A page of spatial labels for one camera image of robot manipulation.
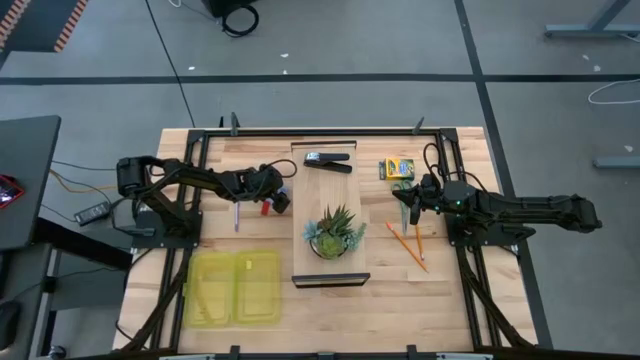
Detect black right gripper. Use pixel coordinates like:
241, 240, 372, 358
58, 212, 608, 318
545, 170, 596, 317
391, 174, 451, 226

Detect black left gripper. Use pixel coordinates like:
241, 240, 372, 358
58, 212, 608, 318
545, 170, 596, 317
247, 165, 292, 215

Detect white glue bottle red cap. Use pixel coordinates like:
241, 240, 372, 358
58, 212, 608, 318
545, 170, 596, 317
259, 186, 290, 217

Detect green handled scissors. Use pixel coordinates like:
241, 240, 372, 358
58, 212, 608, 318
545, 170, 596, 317
390, 178, 414, 236

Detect green yellow crayon box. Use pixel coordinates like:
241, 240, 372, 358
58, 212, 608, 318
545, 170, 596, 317
378, 156, 416, 182

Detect long orange pencil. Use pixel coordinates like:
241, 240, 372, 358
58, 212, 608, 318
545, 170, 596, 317
384, 221, 430, 274

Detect short orange pencil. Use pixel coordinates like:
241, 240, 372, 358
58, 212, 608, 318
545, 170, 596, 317
414, 223, 426, 262

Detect black and chrome stapler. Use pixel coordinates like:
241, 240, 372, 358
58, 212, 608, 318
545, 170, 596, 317
303, 151, 354, 175

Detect potted succulent plant black bowl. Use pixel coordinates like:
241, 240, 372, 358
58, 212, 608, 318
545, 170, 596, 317
302, 203, 368, 261

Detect yellow transparent pencil case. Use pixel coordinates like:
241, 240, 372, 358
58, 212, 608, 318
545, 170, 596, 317
182, 249, 283, 330

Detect black power adapter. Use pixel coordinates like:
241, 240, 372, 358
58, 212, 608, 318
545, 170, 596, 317
73, 200, 112, 226

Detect black equipment case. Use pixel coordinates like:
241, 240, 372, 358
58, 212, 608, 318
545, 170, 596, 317
202, 0, 256, 19

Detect grey table foot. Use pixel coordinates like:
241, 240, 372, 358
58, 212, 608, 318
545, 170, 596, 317
593, 155, 640, 170

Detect grey table base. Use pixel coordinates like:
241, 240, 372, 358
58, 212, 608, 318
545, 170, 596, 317
543, 0, 640, 40

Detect dark grey desk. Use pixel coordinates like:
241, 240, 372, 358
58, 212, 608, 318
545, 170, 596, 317
0, 114, 134, 360

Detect red phone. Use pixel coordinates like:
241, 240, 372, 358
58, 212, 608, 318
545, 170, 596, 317
0, 174, 25, 210

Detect black metal table frame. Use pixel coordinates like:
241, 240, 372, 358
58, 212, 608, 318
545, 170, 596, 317
117, 112, 539, 360

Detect coiled black cable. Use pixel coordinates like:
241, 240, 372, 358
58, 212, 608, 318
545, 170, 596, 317
221, 3, 260, 39

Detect white floor cable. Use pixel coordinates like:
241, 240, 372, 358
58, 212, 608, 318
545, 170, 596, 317
587, 77, 640, 106

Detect orange cable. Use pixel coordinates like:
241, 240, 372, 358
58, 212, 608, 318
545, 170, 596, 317
48, 168, 119, 195

